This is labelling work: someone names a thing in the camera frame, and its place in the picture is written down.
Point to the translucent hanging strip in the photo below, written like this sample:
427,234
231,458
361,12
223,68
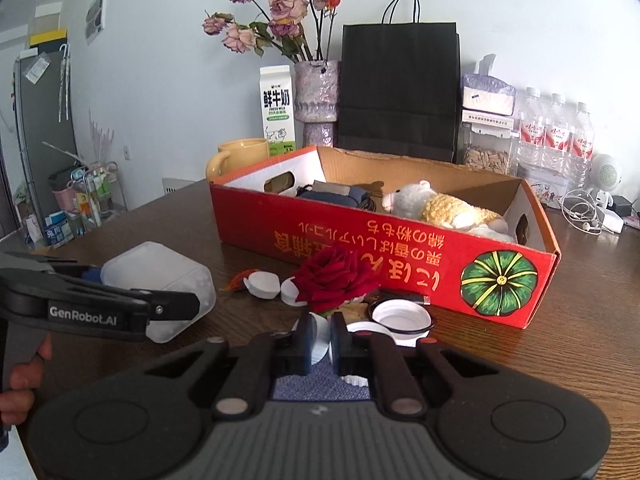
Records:
65,85

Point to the grey refrigerator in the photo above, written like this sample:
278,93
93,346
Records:
45,125

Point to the wall poster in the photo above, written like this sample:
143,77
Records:
95,15

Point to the red cardboard box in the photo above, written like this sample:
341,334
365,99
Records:
380,255

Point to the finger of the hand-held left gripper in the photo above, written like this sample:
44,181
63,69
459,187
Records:
92,275
175,306

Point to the black paper bag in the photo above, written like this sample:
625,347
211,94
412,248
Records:
400,85

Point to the purple white textured vase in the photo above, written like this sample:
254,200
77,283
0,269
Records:
315,95

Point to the wall socket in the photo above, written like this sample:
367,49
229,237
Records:
126,152

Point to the dried pink flower bouquet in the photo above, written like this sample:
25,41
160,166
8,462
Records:
287,7

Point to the navy blue pouch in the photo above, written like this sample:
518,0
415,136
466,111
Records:
330,196

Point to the white charger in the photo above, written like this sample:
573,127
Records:
612,221

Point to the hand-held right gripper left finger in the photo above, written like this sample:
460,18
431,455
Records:
305,345

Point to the red rose flower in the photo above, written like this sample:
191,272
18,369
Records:
332,275

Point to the yellow black box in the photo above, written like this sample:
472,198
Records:
47,39

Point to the white earphones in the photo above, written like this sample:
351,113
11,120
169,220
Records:
580,220

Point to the black power adapter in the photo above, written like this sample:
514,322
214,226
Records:
622,205

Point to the white and yellow plush toy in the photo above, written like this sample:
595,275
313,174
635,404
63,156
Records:
440,207

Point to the purple white tissue pack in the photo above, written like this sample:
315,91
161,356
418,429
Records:
487,95

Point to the white green milk carton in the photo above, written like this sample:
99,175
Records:
277,105

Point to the small orange object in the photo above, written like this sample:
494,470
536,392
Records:
239,280

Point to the clear jar of seeds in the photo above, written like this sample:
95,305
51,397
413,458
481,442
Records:
487,155

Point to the white box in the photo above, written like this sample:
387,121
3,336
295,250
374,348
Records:
50,16

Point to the white round desk fan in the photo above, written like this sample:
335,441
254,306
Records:
605,175

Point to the ribbed white jar lid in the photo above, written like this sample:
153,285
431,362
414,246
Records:
365,327

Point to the pink bin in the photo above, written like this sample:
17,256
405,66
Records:
62,200

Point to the translucent white plastic container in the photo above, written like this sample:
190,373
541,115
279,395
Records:
165,270

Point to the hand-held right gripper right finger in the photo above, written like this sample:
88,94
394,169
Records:
340,345

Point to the white slatted object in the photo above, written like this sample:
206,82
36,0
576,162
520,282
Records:
182,186

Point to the dried purple grass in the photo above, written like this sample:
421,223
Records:
102,135

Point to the grey-blue cloth mat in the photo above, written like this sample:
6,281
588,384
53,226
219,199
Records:
320,387

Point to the yellow mug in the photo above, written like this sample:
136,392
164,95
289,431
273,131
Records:
245,155

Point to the person's left hand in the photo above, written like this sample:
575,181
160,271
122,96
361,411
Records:
22,385

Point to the clear water bottle red label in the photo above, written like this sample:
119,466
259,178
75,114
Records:
531,132
581,145
556,137

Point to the blue white carton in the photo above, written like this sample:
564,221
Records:
57,230

